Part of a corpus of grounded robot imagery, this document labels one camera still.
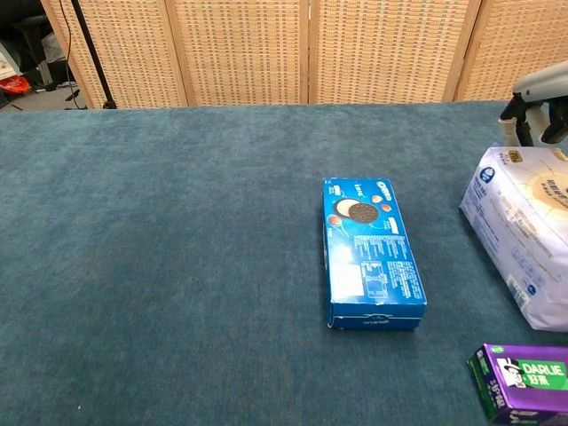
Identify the white tissue pack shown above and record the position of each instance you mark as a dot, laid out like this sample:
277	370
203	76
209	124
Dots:
519	222

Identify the orange plastic bag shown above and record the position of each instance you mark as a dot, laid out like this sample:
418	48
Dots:
15	85

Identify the black tripod stand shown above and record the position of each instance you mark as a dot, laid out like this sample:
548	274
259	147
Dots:
91	49

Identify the purple Darlie toothpaste box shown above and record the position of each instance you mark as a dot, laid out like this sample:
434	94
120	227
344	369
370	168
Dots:
528	386

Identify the blue Oreo cookie box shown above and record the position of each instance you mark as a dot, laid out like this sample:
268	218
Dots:
368	248

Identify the woven bamboo folding screen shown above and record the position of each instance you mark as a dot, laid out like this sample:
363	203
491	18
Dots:
239	53

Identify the blue felt table cover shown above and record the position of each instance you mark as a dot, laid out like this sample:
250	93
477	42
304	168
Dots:
177	288

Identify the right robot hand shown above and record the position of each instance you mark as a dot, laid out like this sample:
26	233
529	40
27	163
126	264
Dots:
543	86

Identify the black office chair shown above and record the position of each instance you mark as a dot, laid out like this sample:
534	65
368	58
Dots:
33	35

